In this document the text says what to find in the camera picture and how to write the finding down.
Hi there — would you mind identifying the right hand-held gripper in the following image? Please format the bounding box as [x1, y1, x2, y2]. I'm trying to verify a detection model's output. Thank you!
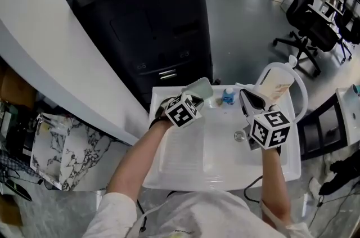
[238, 88, 292, 151]

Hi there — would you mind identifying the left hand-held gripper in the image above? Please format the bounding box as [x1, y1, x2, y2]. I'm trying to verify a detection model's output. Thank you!
[154, 92, 205, 129]

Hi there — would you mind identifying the person's right forearm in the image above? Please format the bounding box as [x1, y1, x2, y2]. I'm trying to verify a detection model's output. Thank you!
[260, 146, 292, 225]

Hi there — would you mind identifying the person's left forearm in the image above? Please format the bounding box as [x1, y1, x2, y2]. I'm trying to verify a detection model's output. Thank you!
[106, 120, 173, 201]

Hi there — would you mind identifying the small blue bottle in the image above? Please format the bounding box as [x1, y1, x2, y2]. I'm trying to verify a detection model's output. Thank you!
[222, 87, 236, 105]

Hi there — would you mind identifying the beige bottle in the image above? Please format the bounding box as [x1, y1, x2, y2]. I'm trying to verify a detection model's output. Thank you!
[257, 68, 295, 101]

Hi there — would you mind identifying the white sink basin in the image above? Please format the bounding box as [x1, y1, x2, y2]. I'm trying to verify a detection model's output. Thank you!
[142, 84, 302, 191]

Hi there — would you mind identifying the black metal stand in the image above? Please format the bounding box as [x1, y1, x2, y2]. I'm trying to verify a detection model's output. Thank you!
[297, 92, 351, 161]

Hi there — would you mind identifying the large black printer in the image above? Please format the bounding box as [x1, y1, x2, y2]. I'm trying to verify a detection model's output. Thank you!
[58, 0, 214, 111]

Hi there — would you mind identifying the white basin with teal item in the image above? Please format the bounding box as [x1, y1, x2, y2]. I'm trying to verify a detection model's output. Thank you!
[335, 83, 360, 145]

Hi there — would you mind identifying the white shoe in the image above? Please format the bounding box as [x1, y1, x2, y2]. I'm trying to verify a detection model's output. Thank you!
[308, 177, 322, 201]

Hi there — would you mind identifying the person's white shirt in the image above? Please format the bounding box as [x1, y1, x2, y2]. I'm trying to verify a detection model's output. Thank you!
[80, 190, 313, 238]

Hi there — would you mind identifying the black bag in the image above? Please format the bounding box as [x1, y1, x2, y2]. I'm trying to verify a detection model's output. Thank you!
[318, 158, 360, 196]

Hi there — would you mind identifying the black mesh office chair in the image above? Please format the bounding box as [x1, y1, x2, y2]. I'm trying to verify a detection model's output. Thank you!
[334, 0, 360, 64]

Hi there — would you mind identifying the marble pattern panel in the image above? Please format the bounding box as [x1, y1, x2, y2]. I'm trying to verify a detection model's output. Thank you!
[29, 112, 115, 191]

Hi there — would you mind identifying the brown cardboard box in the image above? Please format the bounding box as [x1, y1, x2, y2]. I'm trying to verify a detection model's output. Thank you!
[0, 64, 38, 111]

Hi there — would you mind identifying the black phone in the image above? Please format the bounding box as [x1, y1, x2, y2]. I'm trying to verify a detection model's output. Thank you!
[4, 178, 33, 203]

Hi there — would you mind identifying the white curved faucet hose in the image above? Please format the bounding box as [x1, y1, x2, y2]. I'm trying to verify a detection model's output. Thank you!
[254, 55, 309, 123]

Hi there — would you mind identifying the black cable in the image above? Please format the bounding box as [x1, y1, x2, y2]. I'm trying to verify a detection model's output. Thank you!
[242, 174, 264, 201]

